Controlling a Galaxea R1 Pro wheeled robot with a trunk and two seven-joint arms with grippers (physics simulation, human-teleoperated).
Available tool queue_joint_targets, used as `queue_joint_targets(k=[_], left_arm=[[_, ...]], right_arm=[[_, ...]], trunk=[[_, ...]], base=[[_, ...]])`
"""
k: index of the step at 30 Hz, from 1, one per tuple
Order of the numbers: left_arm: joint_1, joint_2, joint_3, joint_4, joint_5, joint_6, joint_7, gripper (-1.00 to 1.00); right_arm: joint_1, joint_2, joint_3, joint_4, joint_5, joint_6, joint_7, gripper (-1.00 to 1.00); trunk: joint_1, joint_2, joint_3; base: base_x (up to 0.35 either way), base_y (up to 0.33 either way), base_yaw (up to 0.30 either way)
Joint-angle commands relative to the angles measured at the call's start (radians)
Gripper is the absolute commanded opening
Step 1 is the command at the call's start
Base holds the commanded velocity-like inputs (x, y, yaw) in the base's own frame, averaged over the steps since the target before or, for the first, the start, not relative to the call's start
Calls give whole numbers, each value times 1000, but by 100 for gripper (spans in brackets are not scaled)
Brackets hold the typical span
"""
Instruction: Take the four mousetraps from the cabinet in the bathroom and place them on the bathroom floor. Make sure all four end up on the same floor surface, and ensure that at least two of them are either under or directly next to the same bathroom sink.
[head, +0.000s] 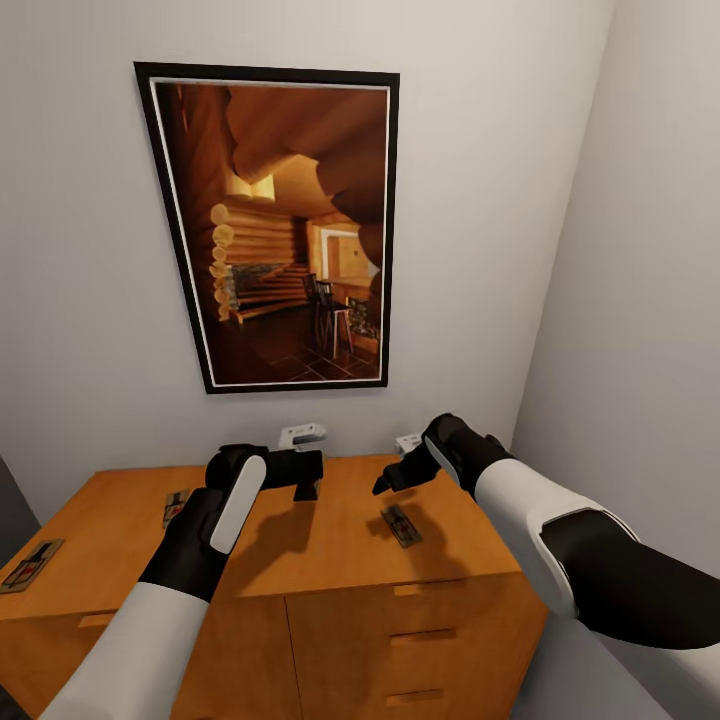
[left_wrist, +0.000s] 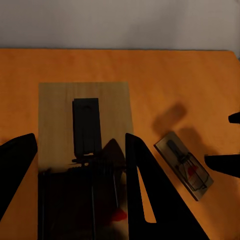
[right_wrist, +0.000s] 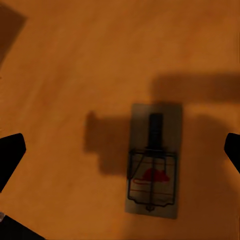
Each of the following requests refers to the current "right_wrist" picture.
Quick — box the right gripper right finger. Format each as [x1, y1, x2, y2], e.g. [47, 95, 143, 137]
[224, 133, 240, 173]

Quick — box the mousetrap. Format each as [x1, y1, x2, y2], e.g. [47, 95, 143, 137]
[124, 103, 183, 220]

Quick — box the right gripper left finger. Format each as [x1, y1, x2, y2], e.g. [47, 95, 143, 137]
[0, 133, 26, 193]

